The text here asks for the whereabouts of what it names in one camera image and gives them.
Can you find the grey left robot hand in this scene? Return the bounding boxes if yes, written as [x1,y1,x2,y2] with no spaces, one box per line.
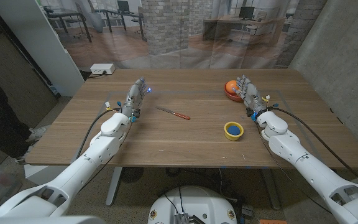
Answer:
[120,77,152,123]

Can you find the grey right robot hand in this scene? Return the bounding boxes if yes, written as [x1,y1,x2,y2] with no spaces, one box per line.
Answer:
[232,74,269,121]

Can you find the knife with red-brown handle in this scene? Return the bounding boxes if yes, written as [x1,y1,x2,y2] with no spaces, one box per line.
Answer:
[155,106,191,121]

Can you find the orange toy fruit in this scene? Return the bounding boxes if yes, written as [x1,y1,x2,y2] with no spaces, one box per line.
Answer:
[225,80,239,95]

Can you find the red bowl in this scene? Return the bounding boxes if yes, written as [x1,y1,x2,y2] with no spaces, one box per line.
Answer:
[223,80,245,103]

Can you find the white power box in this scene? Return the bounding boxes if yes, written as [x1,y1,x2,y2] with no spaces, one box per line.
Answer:
[89,63,116,75]

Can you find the blue and yellow cup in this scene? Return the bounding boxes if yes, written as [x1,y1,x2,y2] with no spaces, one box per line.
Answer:
[223,121,245,141]

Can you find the black round fan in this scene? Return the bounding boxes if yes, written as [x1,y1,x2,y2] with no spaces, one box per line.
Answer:
[120,167,145,184]

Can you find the printed office backdrop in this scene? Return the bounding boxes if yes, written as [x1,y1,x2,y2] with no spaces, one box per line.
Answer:
[37,0,328,70]

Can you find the grey table leg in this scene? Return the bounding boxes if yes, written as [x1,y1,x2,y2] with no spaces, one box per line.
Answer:
[261,167,282,211]
[105,167,123,207]

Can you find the white board panel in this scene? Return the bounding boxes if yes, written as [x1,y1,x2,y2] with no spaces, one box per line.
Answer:
[0,0,85,97]

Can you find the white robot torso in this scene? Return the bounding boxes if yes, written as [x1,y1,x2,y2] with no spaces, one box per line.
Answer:
[147,185,238,224]

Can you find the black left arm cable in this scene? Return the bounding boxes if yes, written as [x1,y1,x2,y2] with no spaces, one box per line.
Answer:
[75,107,121,159]

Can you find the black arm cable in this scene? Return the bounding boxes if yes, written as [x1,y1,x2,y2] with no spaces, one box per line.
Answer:
[267,106,358,189]
[75,107,121,159]

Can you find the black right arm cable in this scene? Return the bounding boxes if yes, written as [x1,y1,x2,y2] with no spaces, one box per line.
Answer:
[267,106,358,189]

